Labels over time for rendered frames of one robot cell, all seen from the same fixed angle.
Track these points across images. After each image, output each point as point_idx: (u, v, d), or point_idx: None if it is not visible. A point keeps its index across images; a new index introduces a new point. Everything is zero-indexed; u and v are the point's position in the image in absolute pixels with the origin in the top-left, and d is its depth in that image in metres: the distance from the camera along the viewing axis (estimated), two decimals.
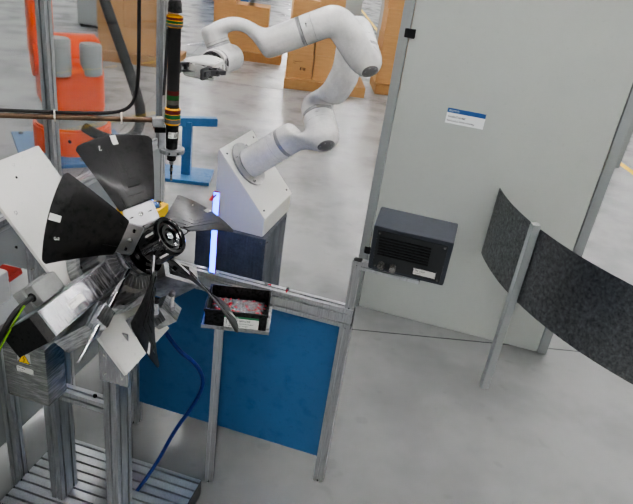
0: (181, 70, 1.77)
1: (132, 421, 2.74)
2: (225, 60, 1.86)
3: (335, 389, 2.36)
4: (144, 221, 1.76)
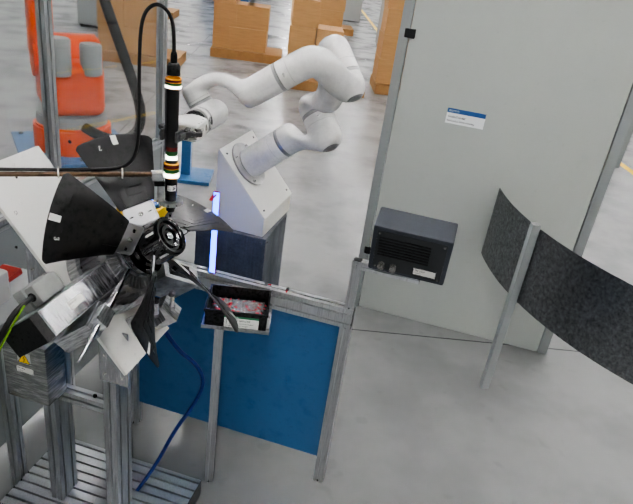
0: None
1: (132, 421, 2.74)
2: (209, 119, 1.85)
3: (335, 389, 2.36)
4: (144, 221, 1.76)
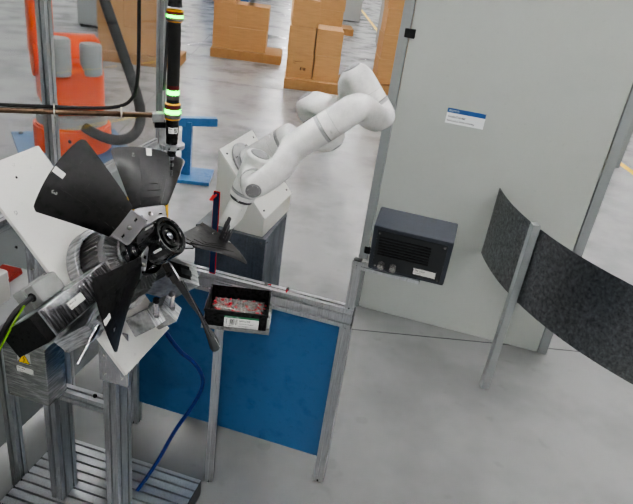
0: None
1: (132, 421, 2.74)
2: None
3: (335, 389, 2.36)
4: (151, 221, 1.79)
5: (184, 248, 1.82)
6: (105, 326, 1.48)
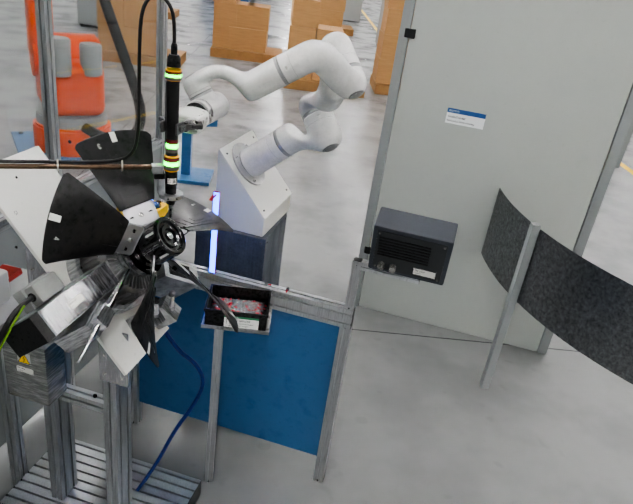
0: None
1: (132, 421, 2.74)
2: (209, 111, 1.84)
3: (335, 389, 2.36)
4: None
5: (179, 265, 1.77)
6: (48, 219, 1.47)
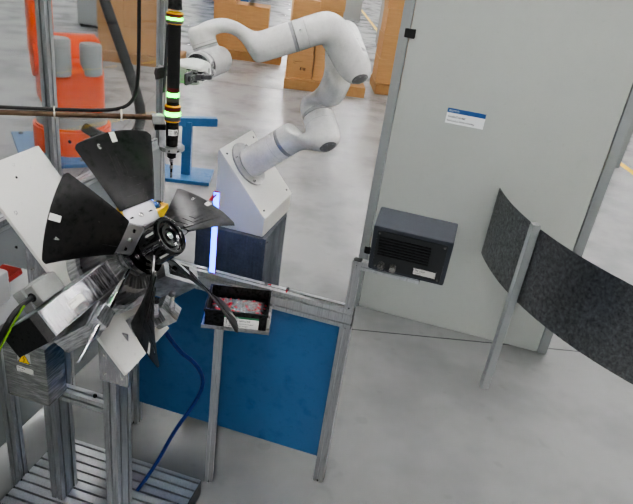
0: (164, 74, 1.69)
1: (132, 421, 2.74)
2: (211, 63, 1.78)
3: (335, 389, 2.36)
4: None
5: (179, 265, 1.77)
6: (48, 219, 1.47)
